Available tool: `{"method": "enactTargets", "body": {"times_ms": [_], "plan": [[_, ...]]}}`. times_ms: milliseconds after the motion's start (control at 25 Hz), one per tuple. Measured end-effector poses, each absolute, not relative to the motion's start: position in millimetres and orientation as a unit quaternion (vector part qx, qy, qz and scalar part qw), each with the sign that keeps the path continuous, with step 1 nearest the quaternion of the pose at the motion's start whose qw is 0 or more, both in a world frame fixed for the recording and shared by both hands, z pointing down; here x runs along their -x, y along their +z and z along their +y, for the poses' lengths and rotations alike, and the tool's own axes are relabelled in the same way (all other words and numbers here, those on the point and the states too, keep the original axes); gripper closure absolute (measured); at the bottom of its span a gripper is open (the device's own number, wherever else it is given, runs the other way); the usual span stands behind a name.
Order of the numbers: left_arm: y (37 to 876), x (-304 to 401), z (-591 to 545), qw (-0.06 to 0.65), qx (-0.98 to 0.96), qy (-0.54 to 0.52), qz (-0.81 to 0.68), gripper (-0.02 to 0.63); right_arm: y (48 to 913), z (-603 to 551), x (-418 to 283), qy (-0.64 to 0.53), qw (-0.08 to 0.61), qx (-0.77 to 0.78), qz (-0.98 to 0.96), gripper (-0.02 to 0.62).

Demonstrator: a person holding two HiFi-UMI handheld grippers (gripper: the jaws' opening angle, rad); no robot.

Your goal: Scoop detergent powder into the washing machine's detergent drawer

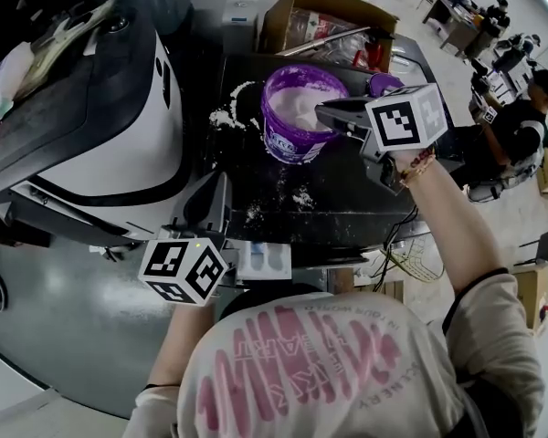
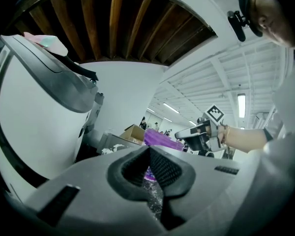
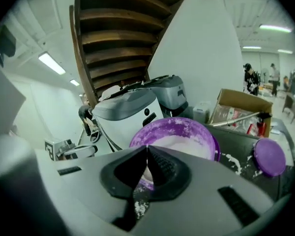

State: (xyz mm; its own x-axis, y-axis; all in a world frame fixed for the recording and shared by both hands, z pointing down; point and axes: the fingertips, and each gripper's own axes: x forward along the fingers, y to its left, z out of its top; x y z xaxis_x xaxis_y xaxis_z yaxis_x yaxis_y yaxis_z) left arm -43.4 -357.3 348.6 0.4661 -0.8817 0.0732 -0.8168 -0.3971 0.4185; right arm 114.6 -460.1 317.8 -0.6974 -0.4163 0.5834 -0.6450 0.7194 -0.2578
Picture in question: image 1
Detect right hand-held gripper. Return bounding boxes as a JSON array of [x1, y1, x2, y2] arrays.
[[314, 83, 448, 195]]

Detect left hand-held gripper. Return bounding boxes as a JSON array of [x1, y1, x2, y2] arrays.
[[138, 171, 238, 308]]

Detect white powder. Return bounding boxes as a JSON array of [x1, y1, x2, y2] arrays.
[[269, 73, 343, 132]]

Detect small white tray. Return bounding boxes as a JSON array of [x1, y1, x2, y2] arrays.
[[236, 240, 293, 281]]

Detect person's right forearm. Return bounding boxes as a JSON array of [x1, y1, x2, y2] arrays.
[[392, 146, 512, 296]]

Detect person's left forearm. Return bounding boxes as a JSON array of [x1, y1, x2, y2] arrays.
[[145, 289, 220, 390]]

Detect purple plastic lid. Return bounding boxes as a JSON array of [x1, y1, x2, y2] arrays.
[[367, 73, 406, 98]]

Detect purple plastic tub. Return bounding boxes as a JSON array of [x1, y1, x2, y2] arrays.
[[260, 64, 352, 166]]

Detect metal tube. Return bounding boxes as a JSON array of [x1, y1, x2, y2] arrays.
[[273, 26, 371, 57]]

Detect black work table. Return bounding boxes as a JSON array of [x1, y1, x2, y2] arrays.
[[189, 52, 444, 264]]

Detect black metal table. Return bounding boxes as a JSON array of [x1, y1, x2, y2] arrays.
[[392, 34, 439, 90]]

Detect person's black trousers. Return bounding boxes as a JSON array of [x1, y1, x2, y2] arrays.
[[218, 283, 334, 323]]

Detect white and grey washing machine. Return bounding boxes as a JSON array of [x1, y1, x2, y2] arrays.
[[0, 0, 195, 248]]

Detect small grey appliance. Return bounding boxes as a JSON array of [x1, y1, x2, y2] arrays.
[[221, 0, 260, 57]]

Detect wooden table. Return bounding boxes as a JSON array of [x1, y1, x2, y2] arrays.
[[422, 0, 480, 57]]

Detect dark wooden stand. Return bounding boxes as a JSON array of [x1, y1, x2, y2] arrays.
[[0, 201, 51, 248]]

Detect pink printed bag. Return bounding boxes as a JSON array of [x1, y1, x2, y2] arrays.
[[0, 38, 37, 141]]

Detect beige printed shirt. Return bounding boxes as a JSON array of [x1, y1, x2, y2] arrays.
[[122, 262, 547, 438]]

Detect black chair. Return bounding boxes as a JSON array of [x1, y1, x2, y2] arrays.
[[518, 226, 548, 267]]

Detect black cable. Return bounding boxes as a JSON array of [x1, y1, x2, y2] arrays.
[[373, 205, 421, 291]]

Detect gold wire basket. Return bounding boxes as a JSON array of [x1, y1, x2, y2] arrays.
[[383, 237, 447, 287]]

